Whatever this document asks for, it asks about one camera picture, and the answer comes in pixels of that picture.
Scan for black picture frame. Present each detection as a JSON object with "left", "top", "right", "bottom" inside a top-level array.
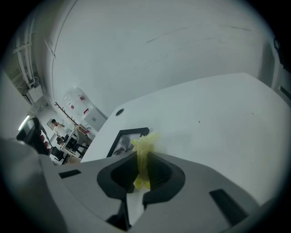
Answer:
[{"left": 106, "top": 127, "right": 150, "bottom": 158}]

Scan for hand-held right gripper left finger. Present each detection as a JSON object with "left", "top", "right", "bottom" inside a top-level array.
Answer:
[{"left": 96, "top": 151, "right": 140, "bottom": 231}]

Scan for black office chair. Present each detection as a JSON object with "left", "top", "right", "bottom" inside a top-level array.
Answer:
[{"left": 50, "top": 146, "right": 67, "bottom": 162}]

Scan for white ceiling pipes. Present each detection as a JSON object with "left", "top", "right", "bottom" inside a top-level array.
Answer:
[{"left": 12, "top": 18, "right": 40, "bottom": 91}]

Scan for yellow cloth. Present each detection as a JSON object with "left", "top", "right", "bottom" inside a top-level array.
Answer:
[{"left": 130, "top": 132, "right": 162, "bottom": 190}]

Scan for plastic-wrapped white appliance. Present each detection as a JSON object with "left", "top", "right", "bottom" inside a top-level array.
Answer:
[{"left": 62, "top": 86, "right": 109, "bottom": 132}]

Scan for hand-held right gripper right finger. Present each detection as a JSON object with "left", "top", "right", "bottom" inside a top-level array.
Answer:
[{"left": 142, "top": 151, "right": 186, "bottom": 209}]

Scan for brown wooden coat rack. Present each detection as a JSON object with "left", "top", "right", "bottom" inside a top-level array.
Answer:
[{"left": 54, "top": 102, "right": 79, "bottom": 126}]

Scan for white office desk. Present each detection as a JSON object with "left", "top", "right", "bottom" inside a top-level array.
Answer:
[{"left": 60, "top": 126, "right": 92, "bottom": 160}]

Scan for white wall junction box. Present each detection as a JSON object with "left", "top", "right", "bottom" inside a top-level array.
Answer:
[{"left": 25, "top": 86, "right": 44, "bottom": 103}]

